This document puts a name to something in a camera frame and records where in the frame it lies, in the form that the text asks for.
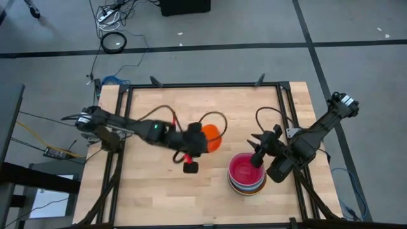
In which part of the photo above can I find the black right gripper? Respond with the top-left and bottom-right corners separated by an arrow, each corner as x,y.
246,124 -> 286,157

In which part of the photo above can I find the orange plastic bowl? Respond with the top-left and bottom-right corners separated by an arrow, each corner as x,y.
200,123 -> 223,154

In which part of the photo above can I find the red plastic bowl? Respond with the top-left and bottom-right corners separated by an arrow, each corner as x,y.
233,156 -> 263,186

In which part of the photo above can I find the pink plastic bowl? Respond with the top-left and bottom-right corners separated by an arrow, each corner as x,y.
228,152 -> 266,189

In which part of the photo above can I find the black low shelf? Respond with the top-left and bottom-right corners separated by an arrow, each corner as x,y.
0,162 -> 81,229

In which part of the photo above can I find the brown plastic bowl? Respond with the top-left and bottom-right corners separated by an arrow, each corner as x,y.
228,174 -> 268,197

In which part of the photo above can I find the black box on floor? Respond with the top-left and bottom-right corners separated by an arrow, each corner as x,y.
158,0 -> 212,17

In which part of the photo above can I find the white power strip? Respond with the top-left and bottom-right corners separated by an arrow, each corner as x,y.
97,9 -> 120,23

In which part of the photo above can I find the white panel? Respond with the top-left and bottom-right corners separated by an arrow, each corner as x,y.
30,174 -> 76,219

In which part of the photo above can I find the dark grey desk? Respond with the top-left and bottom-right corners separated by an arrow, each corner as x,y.
0,83 -> 25,165

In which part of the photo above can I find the black chair caster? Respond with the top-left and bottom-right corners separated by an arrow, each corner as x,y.
24,0 -> 41,19

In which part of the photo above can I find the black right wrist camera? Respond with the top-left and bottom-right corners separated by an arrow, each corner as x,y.
249,151 -> 265,169

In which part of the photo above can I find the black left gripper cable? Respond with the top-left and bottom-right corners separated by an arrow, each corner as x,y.
197,110 -> 228,144

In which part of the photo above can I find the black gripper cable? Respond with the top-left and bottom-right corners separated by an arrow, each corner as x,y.
197,110 -> 228,144
256,106 -> 298,134

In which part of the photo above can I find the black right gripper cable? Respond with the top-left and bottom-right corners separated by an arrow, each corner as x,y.
256,106 -> 298,134

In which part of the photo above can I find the black aluminium table frame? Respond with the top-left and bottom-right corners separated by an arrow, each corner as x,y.
72,74 -> 344,229

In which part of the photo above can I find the blue coiled cable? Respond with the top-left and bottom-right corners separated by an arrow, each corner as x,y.
100,75 -> 131,86

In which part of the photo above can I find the long blue cable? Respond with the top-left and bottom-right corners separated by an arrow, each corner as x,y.
330,167 -> 368,221

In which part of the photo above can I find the black ring on floor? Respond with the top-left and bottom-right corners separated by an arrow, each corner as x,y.
100,31 -> 128,54

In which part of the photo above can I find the yellow cable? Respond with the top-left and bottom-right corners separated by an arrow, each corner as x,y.
15,120 -> 85,159

